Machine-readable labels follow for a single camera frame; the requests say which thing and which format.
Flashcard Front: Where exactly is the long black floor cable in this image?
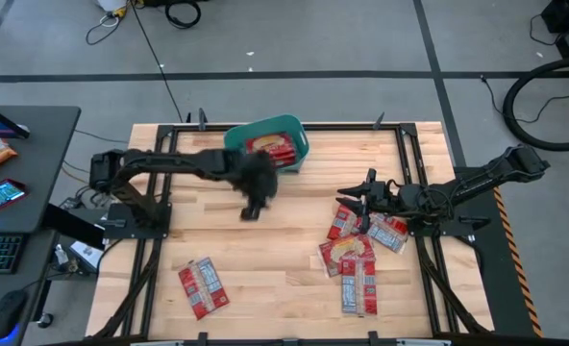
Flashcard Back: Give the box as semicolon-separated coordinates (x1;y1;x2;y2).
129;0;186;124

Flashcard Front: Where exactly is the black mat with hazard stripe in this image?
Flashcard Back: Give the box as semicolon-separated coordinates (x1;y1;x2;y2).
452;165;545;337

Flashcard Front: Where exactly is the white power adapter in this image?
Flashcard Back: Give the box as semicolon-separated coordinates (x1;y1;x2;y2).
68;239;104;270

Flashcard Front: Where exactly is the white bucket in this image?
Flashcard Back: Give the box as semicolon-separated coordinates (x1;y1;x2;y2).
95;0;128;13

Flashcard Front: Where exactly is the black desk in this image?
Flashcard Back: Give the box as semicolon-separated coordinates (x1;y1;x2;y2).
0;105;82;346

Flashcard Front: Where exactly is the thin black floor cable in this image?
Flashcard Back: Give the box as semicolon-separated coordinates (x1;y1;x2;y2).
480;74;569;125

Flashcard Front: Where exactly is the black metal table frame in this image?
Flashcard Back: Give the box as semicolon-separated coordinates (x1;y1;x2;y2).
91;109;495;346

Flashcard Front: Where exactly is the coiled black cable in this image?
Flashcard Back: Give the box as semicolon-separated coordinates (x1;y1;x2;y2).
163;0;203;30

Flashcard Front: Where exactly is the black computer mouse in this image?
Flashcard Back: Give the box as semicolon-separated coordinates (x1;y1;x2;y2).
0;289;29;340

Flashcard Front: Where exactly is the teal plastic basket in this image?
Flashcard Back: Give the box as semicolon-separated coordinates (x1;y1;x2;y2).
223;113;310;174

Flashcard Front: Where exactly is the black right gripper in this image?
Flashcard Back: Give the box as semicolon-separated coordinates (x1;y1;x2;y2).
336;167;413;235

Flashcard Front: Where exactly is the thick black hose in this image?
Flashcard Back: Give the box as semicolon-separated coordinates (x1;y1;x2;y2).
502;56;569;153

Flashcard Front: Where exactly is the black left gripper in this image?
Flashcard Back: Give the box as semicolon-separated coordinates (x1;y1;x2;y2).
226;151;280;223

